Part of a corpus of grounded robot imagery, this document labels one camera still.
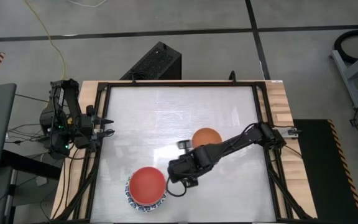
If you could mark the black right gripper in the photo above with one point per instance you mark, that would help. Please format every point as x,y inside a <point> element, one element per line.
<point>185,168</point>

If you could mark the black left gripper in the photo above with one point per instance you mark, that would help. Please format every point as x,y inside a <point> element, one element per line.
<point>87,130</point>

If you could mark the light orange bowl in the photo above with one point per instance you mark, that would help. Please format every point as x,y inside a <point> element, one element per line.
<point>207,137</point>

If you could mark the coral red bowl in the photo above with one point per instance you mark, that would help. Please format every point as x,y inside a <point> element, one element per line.
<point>147,185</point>

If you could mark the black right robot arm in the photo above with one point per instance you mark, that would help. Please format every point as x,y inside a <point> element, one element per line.
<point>238,141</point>

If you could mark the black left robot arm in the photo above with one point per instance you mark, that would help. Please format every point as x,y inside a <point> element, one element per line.
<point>62,96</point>

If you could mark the white bowl blue patterned rim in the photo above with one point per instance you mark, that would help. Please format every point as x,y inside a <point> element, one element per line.
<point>141,209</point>

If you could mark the black speaker box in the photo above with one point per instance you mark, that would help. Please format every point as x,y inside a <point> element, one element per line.
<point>157,60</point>

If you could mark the grey metal stand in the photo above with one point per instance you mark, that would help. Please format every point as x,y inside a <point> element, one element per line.
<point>350,73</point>

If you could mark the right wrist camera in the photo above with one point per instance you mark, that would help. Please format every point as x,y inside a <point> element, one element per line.
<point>184,145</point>

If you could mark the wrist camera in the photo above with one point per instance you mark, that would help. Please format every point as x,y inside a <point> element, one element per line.
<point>89,110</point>
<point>184,145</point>

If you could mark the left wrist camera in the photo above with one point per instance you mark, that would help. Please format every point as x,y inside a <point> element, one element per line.
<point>89,110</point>

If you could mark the black table frame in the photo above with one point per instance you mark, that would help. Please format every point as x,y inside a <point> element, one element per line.
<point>179,83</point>

